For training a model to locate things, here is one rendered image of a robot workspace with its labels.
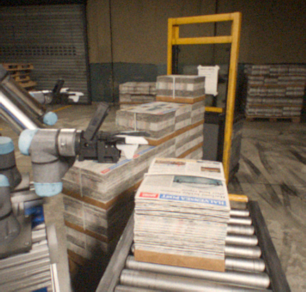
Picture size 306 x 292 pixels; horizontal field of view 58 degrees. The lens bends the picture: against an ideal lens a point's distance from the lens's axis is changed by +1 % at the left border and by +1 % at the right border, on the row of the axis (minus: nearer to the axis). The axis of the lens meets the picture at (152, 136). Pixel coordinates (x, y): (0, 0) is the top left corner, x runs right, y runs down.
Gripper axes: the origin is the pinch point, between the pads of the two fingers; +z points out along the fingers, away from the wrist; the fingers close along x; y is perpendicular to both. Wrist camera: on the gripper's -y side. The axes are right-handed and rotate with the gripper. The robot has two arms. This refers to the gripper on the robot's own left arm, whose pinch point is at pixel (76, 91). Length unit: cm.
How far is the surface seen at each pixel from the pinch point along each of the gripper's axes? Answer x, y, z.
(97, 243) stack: 49, 83, -19
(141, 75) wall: -417, 84, 528
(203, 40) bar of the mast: 2, -39, 149
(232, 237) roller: 127, 27, -21
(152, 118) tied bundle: 36, 15, 37
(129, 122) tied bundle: 17.7, 22.9, 34.5
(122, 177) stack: 50, 43, -2
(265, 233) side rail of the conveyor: 136, 25, -11
